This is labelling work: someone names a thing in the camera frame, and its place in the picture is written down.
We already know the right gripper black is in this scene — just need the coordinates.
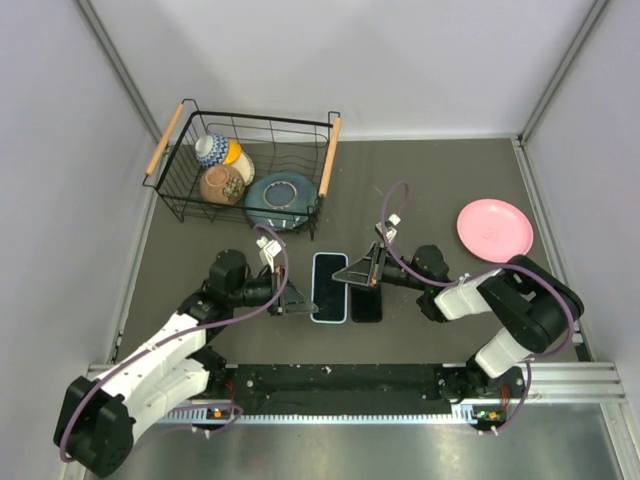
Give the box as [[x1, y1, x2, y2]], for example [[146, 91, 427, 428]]
[[334, 241, 429, 291]]

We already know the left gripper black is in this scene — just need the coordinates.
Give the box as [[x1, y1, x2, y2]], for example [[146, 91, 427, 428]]
[[229, 264, 317, 315]]

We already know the blue smartphone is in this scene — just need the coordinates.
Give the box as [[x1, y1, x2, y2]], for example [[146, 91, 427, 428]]
[[350, 286, 383, 323]]

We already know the black smartphone face down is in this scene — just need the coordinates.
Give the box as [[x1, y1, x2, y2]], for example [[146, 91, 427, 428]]
[[310, 251, 349, 326]]

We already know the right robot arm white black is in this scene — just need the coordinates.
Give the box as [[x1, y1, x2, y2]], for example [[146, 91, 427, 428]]
[[332, 243, 585, 400]]

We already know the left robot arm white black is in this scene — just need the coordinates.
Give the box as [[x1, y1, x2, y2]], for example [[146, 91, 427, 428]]
[[54, 248, 318, 478]]

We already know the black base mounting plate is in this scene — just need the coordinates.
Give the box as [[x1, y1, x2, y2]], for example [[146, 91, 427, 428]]
[[195, 364, 507, 415]]

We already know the dark teal plate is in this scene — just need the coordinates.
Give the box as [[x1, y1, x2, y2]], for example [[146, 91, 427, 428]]
[[244, 171, 318, 231]]

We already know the brown ceramic bowl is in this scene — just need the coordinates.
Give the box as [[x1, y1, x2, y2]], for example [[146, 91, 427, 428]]
[[200, 165, 245, 205]]

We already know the pink plate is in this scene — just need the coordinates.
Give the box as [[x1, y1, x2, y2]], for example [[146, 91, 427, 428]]
[[456, 199, 534, 263]]

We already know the beige bowl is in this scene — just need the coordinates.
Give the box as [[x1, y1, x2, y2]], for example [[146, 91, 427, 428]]
[[231, 152, 256, 186]]

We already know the yellow bowl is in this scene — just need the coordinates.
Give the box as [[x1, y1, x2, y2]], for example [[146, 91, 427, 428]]
[[223, 139, 242, 165]]

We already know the blue white patterned bowl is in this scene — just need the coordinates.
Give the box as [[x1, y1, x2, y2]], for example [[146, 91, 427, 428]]
[[194, 133, 231, 168]]

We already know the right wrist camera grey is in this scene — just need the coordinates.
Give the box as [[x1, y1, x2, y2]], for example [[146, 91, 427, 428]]
[[374, 214, 401, 248]]

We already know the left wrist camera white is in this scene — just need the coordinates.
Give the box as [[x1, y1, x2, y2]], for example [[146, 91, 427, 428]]
[[256, 236, 282, 272]]

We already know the black wire dish basket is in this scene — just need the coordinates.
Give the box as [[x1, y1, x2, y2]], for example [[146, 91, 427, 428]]
[[142, 98, 342, 234]]

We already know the grey slotted cable duct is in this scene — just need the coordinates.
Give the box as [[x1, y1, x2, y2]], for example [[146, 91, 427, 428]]
[[158, 405, 478, 426]]

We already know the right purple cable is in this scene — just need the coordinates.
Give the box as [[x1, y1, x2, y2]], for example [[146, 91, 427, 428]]
[[382, 180, 576, 436]]

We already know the aluminium frame rail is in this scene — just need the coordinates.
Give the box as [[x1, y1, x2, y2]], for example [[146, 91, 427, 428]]
[[527, 362, 626, 404]]

